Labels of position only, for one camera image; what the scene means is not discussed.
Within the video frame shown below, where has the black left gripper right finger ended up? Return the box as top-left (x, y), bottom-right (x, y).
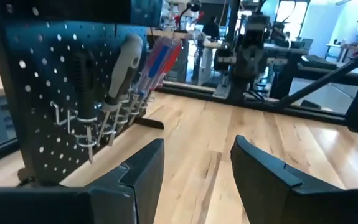
top-left (230, 135), bottom-right (358, 224)

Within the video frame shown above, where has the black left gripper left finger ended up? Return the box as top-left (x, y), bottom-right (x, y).
top-left (87, 138), bottom-right (166, 224)

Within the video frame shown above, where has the blue and black screwdriver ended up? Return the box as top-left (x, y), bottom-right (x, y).
top-left (107, 99), bottom-right (126, 147)

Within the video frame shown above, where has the dark-tipped nut driver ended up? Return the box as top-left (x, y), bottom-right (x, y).
top-left (97, 33), bottom-right (144, 147)

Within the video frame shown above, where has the black-handled Phillips screwdriver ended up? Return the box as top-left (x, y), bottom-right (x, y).
top-left (70, 49), bottom-right (99, 165)

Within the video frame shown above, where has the black metal pegboard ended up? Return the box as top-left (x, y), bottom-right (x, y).
top-left (0, 0), bottom-right (166, 187)

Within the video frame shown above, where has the clear red-handled screwdriver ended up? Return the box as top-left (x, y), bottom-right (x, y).
top-left (136, 42), bottom-right (179, 118)

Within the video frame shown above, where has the large red-handled flathead screwdriver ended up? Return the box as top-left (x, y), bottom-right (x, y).
top-left (143, 43), bottom-right (183, 110)

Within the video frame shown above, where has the person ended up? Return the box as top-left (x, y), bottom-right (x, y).
top-left (202, 17), bottom-right (220, 42)

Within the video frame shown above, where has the black desk lamp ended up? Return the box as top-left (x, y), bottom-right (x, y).
top-left (178, 0), bottom-right (203, 24)

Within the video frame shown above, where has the black plastic pegboard bin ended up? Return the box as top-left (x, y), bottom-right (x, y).
top-left (2, 0), bottom-right (164, 27)

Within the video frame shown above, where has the black table frame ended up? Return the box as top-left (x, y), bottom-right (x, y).
top-left (153, 40), bottom-right (358, 147)

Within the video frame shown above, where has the short chrome hook rail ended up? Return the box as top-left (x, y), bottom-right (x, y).
top-left (50, 90), bottom-right (154, 149)

